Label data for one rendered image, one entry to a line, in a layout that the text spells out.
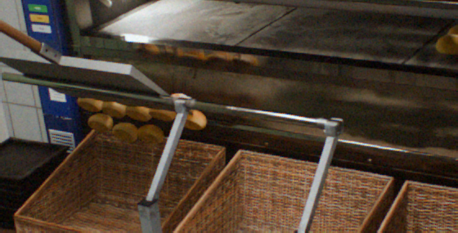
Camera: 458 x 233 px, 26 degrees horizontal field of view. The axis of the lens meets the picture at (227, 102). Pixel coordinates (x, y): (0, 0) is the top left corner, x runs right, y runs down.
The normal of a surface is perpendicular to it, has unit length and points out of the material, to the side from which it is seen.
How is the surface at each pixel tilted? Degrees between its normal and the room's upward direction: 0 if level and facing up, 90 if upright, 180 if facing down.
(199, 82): 70
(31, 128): 90
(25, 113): 90
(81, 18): 90
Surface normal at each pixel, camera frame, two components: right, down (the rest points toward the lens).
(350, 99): -0.55, 0.04
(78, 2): 0.83, 0.12
